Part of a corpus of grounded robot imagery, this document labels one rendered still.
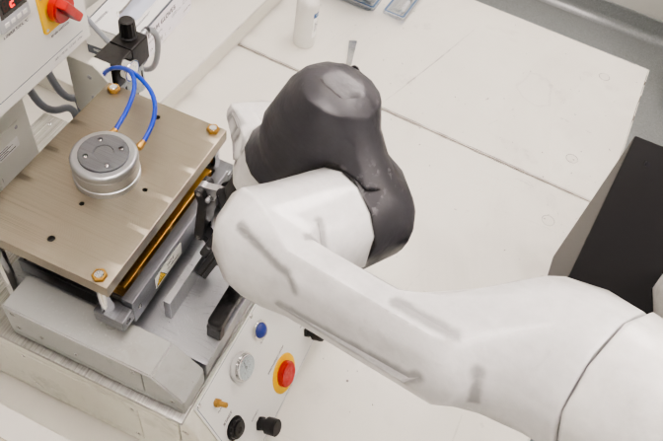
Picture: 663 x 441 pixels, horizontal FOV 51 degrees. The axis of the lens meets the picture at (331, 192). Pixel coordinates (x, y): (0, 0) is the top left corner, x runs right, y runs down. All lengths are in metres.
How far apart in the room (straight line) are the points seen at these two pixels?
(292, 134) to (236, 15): 1.04
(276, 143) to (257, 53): 0.99
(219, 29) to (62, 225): 0.83
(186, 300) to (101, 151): 0.23
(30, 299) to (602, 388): 0.69
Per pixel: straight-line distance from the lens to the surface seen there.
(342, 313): 0.49
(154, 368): 0.86
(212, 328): 0.88
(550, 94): 1.68
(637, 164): 1.14
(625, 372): 0.45
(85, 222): 0.85
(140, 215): 0.84
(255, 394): 1.03
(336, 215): 0.56
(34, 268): 0.97
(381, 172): 0.59
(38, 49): 0.92
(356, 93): 0.59
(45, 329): 0.92
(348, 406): 1.12
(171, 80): 1.46
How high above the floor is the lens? 1.78
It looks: 51 degrees down
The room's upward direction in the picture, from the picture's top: 11 degrees clockwise
